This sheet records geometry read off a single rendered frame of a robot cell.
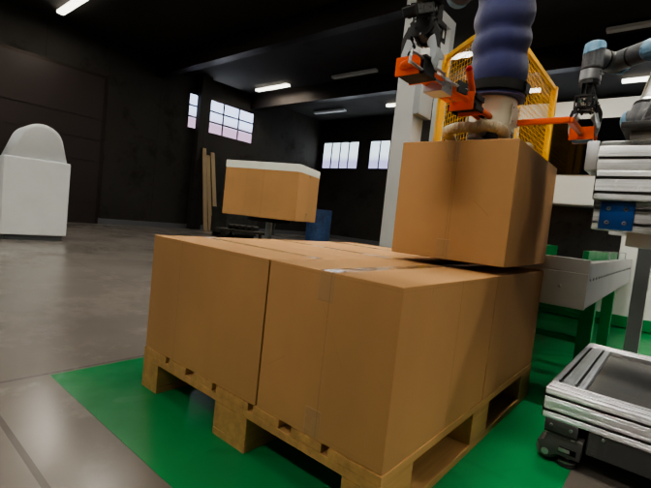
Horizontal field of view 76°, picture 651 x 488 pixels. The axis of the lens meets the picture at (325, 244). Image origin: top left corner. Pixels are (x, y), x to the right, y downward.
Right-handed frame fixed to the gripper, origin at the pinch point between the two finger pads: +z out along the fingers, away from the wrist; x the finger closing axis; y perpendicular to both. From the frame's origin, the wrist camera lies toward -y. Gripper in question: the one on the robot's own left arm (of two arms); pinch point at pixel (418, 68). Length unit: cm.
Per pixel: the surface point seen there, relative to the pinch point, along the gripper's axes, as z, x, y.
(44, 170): 22, 550, 68
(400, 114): -38, 107, 165
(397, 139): -20, 107, 165
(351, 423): 88, -10, -28
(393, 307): 60, -18, -28
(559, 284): 61, -23, 99
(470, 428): 102, -19, 25
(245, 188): 28, 187, 93
